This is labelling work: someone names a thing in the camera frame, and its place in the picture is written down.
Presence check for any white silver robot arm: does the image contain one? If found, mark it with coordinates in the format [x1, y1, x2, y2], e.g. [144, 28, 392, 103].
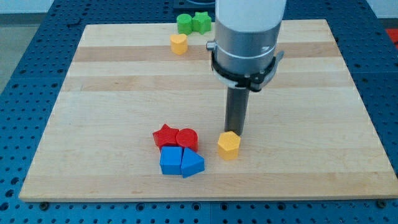
[206, 0, 287, 135]

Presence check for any yellow heart block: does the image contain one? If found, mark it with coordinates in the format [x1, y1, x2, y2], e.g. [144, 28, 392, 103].
[170, 34, 188, 55]

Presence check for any blue square block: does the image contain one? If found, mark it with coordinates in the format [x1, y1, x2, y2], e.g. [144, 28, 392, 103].
[159, 146, 183, 175]

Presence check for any green circle block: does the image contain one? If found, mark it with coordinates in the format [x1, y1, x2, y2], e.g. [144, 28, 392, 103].
[176, 14, 193, 35]

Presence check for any green star block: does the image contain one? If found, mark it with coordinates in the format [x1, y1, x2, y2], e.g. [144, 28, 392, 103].
[192, 12, 211, 35]

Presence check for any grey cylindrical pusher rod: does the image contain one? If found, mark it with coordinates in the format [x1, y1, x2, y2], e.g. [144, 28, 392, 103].
[224, 88, 249, 136]

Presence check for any red circle block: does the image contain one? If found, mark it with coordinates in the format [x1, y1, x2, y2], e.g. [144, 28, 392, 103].
[176, 128, 199, 152]

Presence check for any yellow hexagon block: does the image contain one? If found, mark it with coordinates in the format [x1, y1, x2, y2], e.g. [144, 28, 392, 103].
[218, 131, 241, 161]

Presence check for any wooden board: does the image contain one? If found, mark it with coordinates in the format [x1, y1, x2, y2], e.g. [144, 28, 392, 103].
[19, 19, 397, 202]

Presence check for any blue triangle block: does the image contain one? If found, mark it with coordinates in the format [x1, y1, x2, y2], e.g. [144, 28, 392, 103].
[180, 147, 205, 178]

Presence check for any red star block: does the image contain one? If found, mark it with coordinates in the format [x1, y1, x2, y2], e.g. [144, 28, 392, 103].
[152, 124, 179, 151]

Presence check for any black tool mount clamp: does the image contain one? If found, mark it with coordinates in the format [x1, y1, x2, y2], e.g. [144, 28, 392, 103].
[211, 51, 284, 92]

